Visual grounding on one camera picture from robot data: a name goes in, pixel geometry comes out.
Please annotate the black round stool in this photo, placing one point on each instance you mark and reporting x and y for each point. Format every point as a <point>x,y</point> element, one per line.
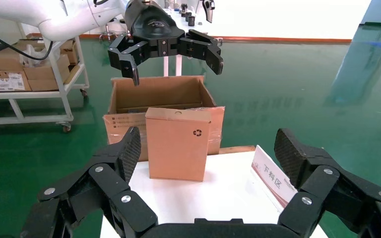
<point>107,36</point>

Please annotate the cardboard box with shipping label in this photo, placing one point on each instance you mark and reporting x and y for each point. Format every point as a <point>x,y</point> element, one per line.
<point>0,82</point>

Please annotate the small cardboard box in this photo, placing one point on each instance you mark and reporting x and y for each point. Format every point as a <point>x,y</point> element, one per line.
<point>177,148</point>

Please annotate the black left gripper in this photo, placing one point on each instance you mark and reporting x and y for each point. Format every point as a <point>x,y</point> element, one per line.
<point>151,23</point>

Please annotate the clear plastic bag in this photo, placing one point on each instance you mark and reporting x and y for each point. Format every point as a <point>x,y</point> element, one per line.
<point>32,52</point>

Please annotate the big plain cardboard box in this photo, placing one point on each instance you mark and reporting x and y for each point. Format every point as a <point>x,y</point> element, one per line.
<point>3,60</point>

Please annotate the white red table sign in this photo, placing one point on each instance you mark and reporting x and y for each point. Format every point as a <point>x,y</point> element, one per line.
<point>269,174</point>

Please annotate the white wheeled shelf cart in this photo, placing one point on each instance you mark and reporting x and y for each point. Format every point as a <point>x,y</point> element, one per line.
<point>29,95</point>

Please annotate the large open cardboard box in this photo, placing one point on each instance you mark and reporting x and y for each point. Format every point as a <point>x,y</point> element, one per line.
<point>164,92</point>

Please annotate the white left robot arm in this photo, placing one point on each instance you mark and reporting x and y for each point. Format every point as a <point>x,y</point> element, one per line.
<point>62,19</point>

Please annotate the small brown cardboard carton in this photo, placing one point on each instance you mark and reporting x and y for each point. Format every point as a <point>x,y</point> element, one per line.
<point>69,54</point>

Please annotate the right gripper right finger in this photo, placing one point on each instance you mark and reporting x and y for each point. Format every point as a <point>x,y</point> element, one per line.
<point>318,184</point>

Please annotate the flat low cardboard box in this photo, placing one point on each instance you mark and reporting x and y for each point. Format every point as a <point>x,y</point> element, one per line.
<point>44,85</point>

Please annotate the black hanging tool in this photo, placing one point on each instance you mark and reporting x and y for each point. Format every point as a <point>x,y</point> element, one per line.
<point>209,10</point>

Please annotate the loose cardboard sheet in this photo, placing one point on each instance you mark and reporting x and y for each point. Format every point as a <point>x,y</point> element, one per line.
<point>72,74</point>

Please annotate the medium plain cardboard box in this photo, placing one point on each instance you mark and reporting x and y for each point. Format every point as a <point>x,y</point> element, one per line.
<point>42,73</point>

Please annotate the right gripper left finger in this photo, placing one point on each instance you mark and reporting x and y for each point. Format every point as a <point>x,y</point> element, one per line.
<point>108,184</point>

